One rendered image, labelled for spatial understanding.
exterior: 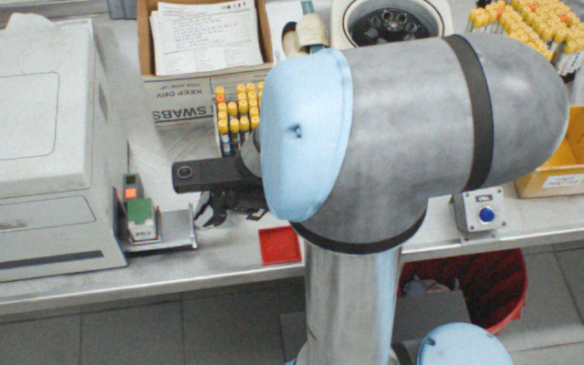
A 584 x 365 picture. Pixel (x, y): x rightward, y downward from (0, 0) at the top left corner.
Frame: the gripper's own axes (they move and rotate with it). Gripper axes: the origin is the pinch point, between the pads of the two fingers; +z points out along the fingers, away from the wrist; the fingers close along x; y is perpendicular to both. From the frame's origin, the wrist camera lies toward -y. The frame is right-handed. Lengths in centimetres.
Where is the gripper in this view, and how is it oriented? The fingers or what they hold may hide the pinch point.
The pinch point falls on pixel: (194, 222)
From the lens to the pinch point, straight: 112.3
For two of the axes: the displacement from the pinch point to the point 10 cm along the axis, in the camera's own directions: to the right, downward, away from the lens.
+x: -1.4, -8.3, 5.4
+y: 8.5, 1.8, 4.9
